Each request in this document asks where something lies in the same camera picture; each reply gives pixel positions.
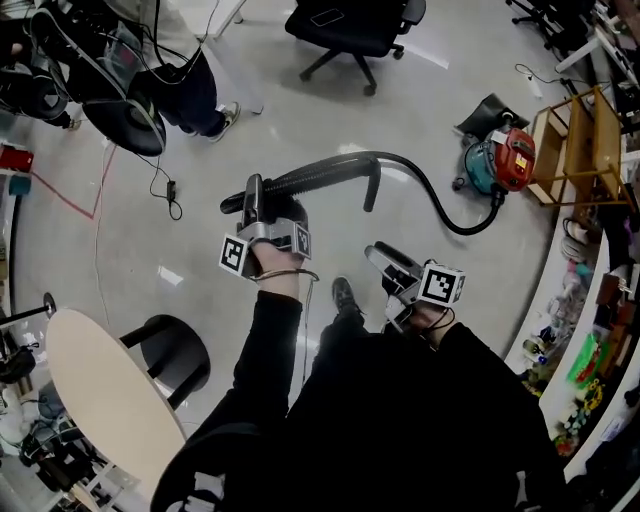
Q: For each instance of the red box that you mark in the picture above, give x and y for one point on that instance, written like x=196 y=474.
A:
x=15 y=159

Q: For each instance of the person's left forearm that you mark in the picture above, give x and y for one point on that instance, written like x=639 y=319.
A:
x=270 y=340

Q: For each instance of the teal bin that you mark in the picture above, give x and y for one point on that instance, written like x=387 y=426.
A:
x=20 y=185

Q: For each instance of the wooden rack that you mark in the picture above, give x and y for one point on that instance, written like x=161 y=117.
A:
x=580 y=135

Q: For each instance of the person's black clothed body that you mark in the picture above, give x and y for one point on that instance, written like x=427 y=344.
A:
x=400 y=425

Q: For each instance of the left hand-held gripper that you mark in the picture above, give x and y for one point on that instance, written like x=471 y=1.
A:
x=270 y=232

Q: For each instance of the black pole stand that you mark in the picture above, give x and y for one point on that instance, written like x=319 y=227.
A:
x=49 y=304

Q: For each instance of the black floor nozzle head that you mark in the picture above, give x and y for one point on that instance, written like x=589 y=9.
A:
x=487 y=112

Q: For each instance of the black mesh office chair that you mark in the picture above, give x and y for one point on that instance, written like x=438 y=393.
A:
x=350 y=30

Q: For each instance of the green packet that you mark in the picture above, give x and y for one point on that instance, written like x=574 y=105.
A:
x=585 y=357

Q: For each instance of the red and teal vacuum cleaner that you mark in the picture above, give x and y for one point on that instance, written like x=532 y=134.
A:
x=515 y=155

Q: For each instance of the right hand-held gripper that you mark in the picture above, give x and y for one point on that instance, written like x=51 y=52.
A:
x=442 y=285

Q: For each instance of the round beige table black base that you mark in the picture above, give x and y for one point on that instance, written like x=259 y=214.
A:
x=100 y=390

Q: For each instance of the white shelf unit with toys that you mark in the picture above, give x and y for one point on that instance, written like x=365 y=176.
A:
x=527 y=325

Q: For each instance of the white power strip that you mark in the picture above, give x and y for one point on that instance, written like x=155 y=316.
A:
x=536 y=86

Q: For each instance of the person's right forearm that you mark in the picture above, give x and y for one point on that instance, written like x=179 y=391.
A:
x=430 y=325

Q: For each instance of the person's black sneaker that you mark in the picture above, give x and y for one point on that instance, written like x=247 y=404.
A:
x=347 y=300

